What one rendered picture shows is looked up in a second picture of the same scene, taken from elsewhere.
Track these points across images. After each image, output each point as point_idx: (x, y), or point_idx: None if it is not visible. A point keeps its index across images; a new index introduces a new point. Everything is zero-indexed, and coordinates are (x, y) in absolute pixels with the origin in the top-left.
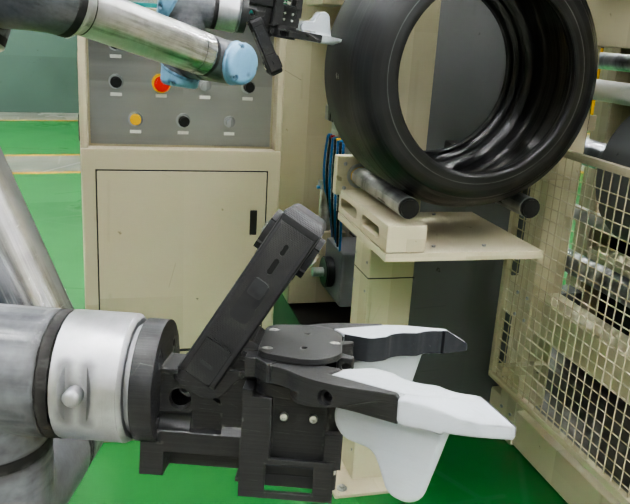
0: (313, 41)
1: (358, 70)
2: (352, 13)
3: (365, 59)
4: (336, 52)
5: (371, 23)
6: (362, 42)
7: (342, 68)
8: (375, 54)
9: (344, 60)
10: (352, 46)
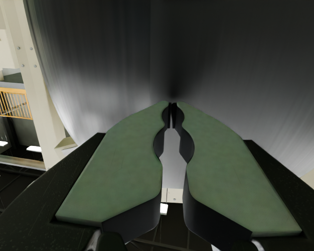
0: (66, 157)
1: (41, 13)
2: (169, 157)
3: (43, 49)
4: (222, 70)
5: (72, 127)
6: (62, 93)
7: (125, 13)
8: (38, 61)
9: (112, 44)
10: (82, 87)
